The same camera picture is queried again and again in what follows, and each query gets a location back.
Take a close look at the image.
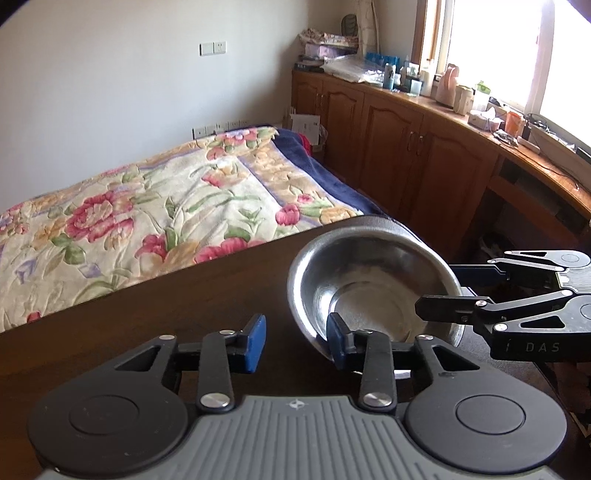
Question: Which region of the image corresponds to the small steel bowl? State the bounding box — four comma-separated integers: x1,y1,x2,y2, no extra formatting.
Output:
287,215,464,358

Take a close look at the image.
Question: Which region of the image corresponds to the wooden cabinet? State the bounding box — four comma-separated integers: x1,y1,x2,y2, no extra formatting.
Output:
291,71,590,262

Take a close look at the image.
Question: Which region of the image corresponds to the floral bed quilt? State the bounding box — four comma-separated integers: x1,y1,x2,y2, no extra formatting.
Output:
1,126,363,331

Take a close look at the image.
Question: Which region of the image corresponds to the white paper bag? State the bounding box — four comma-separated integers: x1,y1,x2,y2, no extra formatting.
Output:
290,113,321,146

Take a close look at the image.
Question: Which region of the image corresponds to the dark blue blanket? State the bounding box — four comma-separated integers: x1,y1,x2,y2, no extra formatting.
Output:
273,128,388,218

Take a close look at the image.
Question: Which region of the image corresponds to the patterned curtain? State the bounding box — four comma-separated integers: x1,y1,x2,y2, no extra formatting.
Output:
356,0,380,57

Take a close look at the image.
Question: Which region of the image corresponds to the pile of folded cloth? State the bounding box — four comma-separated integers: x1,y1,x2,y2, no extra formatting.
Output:
298,28,359,50

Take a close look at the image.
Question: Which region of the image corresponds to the window frame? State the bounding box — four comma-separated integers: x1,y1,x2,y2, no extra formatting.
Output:
415,1,590,148

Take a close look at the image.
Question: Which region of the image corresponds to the wall power outlet strip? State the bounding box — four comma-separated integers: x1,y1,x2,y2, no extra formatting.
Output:
191,119,250,140

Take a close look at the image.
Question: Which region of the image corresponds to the wall light switch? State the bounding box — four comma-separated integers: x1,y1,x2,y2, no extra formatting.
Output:
199,40,228,56

